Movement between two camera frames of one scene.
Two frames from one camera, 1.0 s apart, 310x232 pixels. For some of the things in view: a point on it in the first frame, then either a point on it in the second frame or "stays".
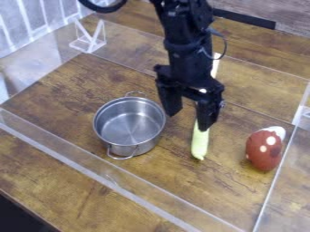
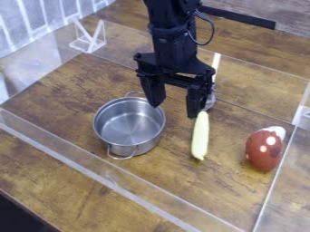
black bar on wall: x=257 y=22 stays
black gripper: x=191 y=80 → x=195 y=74
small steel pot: x=128 y=122 stays
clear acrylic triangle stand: x=87 y=42 stays
